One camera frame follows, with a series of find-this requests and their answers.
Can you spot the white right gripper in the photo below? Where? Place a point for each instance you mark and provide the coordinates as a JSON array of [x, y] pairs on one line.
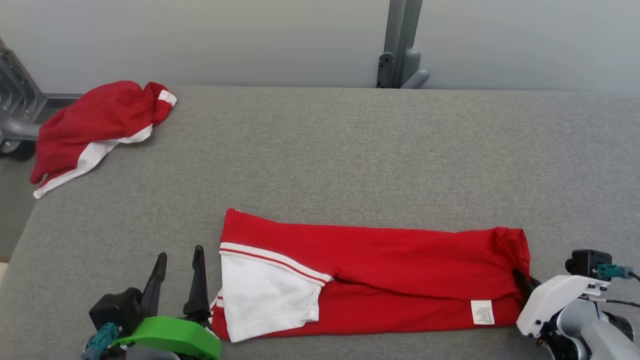
[[555, 295]]

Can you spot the grey metal post bracket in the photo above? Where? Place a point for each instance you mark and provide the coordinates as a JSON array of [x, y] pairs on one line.
[[400, 40]]

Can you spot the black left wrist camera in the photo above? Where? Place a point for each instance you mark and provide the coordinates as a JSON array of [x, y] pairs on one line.
[[117, 307]]

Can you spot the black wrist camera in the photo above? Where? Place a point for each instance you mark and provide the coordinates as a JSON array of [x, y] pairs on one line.
[[585, 261], [117, 307]]

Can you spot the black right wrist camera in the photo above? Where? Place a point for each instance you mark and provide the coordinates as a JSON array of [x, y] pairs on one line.
[[585, 261]]

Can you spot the red white jersey shirt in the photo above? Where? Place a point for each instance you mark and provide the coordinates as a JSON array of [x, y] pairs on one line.
[[400, 260]]

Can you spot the grey metal wheeled frame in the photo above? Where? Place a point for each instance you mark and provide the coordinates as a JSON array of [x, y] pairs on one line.
[[15, 85]]

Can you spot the red white-trimmed shorts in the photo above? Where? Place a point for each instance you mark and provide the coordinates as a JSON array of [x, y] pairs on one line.
[[90, 125]]

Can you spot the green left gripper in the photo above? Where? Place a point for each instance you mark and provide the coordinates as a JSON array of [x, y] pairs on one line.
[[170, 335]]

